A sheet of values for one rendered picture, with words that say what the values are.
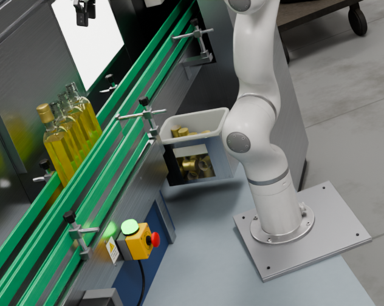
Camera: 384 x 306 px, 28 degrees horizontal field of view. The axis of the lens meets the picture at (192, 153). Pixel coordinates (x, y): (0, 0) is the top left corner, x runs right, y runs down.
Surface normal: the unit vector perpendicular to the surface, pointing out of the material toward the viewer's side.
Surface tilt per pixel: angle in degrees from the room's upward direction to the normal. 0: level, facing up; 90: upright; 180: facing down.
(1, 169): 90
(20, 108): 90
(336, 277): 0
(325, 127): 0
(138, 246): 90
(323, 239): 3
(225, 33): 90
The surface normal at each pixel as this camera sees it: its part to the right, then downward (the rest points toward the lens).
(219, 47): -0.24, 0.51
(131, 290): 0.92, -0.14
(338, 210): -0.28, -0.82
